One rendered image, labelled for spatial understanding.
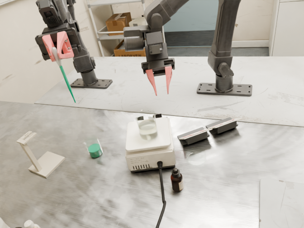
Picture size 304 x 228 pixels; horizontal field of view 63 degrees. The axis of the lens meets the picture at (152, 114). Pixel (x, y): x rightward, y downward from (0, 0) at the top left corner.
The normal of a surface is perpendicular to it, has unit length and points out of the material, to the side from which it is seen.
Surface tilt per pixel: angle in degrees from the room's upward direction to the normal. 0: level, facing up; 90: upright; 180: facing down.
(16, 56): 90
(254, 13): 90
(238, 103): 0
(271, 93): 0
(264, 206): 0
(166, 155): 90
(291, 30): 90
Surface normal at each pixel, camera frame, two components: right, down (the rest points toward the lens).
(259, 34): -0.33, 0.60
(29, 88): 0.93, 0.08
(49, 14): 0.28, 0.90
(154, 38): -0.09, -0.21
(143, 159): 0.03, 0.59
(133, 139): -0.15, -0.80
